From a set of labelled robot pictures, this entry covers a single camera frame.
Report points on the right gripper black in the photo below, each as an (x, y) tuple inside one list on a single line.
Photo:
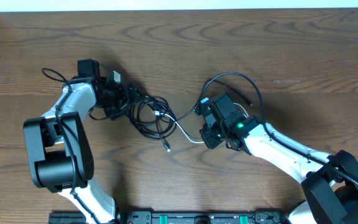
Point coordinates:
[(211, 142)]

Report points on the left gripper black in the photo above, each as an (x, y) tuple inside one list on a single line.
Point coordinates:
[(127, 99)]

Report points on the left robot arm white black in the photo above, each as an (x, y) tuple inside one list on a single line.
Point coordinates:
[(58, 151)]

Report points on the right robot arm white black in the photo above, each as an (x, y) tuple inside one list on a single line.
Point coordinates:
[(329, 182)]

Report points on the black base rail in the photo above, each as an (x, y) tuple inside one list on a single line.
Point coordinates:
[(148, 217)]

